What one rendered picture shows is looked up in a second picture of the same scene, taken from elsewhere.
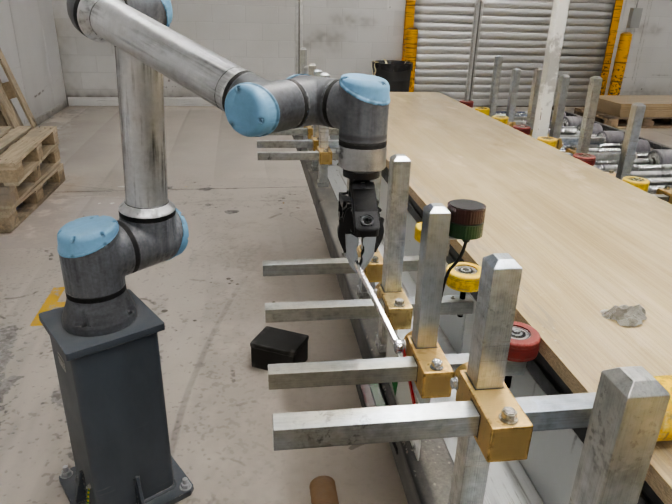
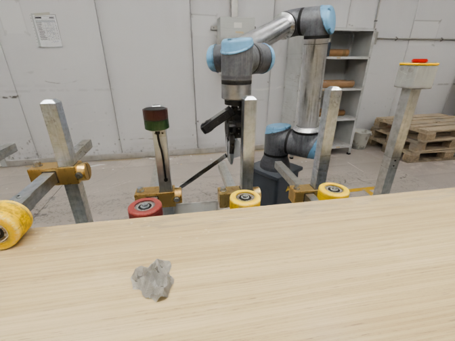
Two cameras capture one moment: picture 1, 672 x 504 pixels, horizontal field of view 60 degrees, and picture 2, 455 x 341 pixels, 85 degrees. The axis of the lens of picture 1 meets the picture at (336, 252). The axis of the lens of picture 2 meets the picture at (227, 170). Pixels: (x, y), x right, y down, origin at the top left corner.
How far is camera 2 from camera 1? 1.33 m
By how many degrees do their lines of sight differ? 79
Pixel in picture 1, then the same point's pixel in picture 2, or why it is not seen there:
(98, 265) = (268, 140)
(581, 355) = (106, 231)
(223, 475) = not seen: hidden behind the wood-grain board
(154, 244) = (294, 144)
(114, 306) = (269, 160)
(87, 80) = not seen: outside the picture
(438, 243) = not seen: hidden behind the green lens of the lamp
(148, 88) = (307, 65)
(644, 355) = (84, 268)
